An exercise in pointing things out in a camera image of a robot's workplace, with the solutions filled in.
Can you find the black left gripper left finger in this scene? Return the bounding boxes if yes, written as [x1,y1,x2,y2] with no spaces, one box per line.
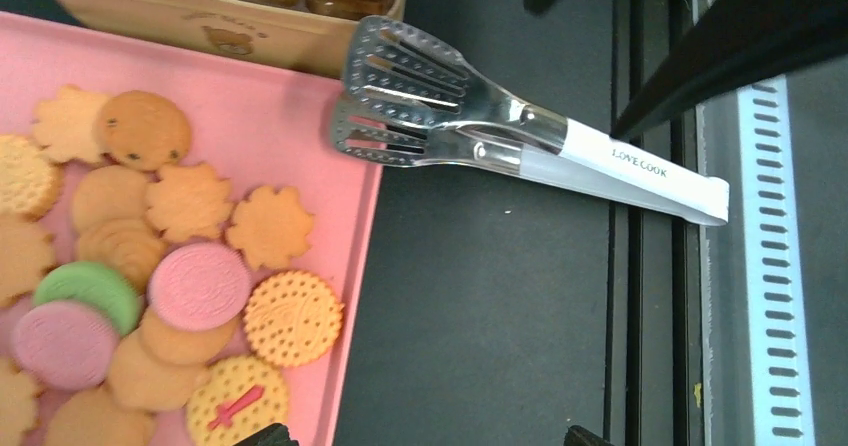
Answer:
[234,423,300,446]

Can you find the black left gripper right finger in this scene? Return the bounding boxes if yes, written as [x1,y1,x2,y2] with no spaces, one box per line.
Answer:
[563,425,613,446]

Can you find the metal tongs white handles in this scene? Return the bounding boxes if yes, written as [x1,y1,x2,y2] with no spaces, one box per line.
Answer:
[329,15,729,226]

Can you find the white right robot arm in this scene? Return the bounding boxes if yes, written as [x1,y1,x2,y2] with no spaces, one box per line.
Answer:
[611,0,847,139]

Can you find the yellow biscuit red cross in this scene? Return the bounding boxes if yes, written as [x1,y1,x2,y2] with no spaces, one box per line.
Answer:
[186,355,289,446]

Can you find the yellow dotted round biscuit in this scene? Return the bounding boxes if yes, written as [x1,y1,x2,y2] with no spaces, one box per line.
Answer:
[243,270,344,368]

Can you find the pink sandwich cookie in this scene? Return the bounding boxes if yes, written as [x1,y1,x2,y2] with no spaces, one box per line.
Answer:
[147,242,253,332]
[10,300,119,391]

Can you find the round swirl tan cookie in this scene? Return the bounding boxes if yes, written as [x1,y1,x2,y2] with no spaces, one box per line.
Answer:
[75,234,167,294]

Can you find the green sandwich cookie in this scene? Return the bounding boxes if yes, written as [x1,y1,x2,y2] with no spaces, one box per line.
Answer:
[32,261,143,336]

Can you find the pink plastic tray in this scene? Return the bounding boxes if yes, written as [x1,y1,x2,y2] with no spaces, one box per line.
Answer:
[1,12,381,445]

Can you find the chocolate chip round cookie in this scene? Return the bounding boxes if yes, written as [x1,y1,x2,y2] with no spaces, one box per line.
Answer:
[93,90,192,172]

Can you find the flower-shaped tan cookie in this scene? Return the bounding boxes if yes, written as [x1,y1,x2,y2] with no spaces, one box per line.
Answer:
[32,84,111,166]

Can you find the gold cookie tin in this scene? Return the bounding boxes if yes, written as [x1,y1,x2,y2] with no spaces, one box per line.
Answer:
[56,0,406,78]

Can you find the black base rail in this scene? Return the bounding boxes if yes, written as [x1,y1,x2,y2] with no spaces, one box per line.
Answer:
[603,0,705,445]

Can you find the white slotted cable duct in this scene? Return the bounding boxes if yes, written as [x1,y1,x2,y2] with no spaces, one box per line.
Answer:
[737,77,815,445]

